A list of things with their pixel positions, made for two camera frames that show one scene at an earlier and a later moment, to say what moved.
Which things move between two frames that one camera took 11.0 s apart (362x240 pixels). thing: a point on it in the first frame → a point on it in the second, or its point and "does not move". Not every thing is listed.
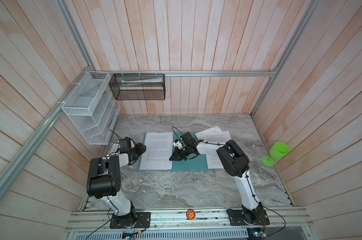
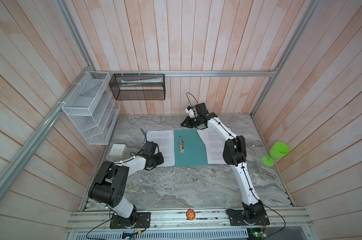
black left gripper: [140, 147] → [160, 160]
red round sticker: [190, 214] does not move
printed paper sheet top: [158, 151] does not move
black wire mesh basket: [138, 86] does not move
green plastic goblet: [279, 150] does not move
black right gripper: [177, 156] → [187, 119]
